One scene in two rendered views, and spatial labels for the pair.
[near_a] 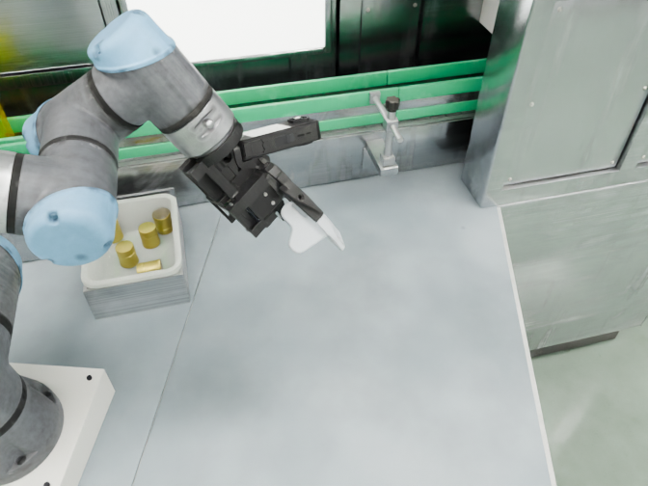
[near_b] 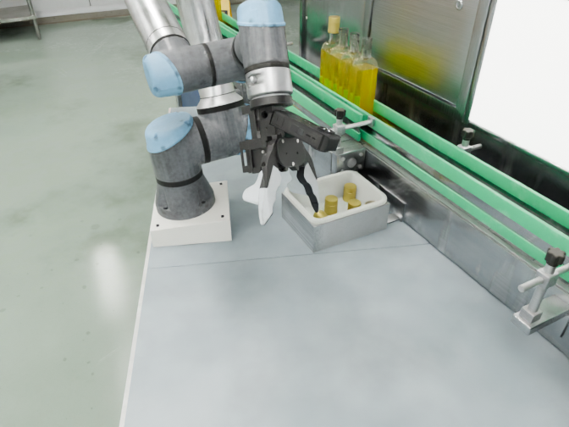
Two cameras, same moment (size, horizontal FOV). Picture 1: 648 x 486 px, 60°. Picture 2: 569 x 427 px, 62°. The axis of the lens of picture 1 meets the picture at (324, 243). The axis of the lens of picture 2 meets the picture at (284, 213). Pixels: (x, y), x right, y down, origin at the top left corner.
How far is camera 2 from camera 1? 73 cm
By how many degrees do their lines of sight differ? 58
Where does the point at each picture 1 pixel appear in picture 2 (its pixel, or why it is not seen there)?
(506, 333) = not seen: outside the picture
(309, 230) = (256, 191)
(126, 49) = (240, 12)
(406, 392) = (267, 409)
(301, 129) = (310, 131)
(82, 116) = (225, 42)
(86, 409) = (202, 222)
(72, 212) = (147, 59)
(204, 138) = (249, 87)
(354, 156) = not seen: hidden behind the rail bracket
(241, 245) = (383, 264)
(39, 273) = not seen: hidden behind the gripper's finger
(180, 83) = (251, 46)
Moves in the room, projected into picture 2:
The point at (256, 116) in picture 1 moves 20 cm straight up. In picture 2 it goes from (478, 193) to (503, 104)
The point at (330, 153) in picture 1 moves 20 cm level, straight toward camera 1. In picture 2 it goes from (516, 276) to (424, 291)
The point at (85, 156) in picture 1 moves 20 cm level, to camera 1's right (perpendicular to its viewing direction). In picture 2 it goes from (192, 52) to (202, 95)
